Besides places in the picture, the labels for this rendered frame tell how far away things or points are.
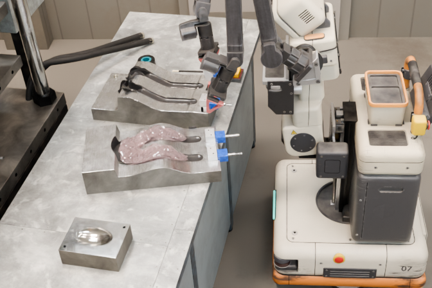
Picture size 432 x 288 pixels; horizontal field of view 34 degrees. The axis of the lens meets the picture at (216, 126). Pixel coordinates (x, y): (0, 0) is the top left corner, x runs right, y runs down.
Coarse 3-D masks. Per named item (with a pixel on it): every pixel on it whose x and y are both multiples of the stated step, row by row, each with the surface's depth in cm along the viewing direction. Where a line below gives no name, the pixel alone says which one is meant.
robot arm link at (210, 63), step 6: (210, 54) 248; (216, 54) 249; (204, 60) 247; (210, 60) 247; (216, 60) 247; (222, 60) 247; (234, 60) 243; (204, 66) 247; (210, 66) 248; (216, 66) 248; (228, 66) 245; (234, 66) 244; (210, 72) 249; (216, 72) 249
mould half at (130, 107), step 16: (144, 64) 297; (112, 80) 302; (144, 80) 289; (176, 80) 295; (192, 80) 294; (112, 96) 293; (128, 96) 280; (144, 96) 282; (176, 96) 286; (192, 96) 285; (96, 112) 288; (112, 112) 286; (128, 112) 284; (144, 112) 282; (160, 112) 280; (176, 112) 279; (192, 112) 277
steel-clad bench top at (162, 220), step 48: (144, 48) 332; (192, 48) 329; (96, 96) 304; (48, 144) 280; (48, 192) 259; (144, 192) 256; (192, 192) 254; (0, 240) 241; (48, 240) 240; (144, 240) 237
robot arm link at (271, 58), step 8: (256, 0) 230; (264, 0) 230; (256, 8) 232; (264, 8) 232; (256, 16) 234; (264, 16) 233; (272, 16) 234; (264, 24) 235; (272, 24) 235; (264, 32) 237; (272, 32) 237; (264, 40) 239; (272, 40) 238; (280, 40) 245; (264, 48) 238; (272, 48) 238; (264, 56) 240; (272, 56) 240; (280, 56) 240; (264, 64) 242; (272, 64) 242; (280, 64) 242
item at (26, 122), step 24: (0, 96) 310; (24, 96) 309; (0, 120) 297; (24, 120) 296; (48, 120) 298; (0, 144) 284; (24, 144) 284; (0, 168) 273; (24, 168) 280; (0, 192) 263
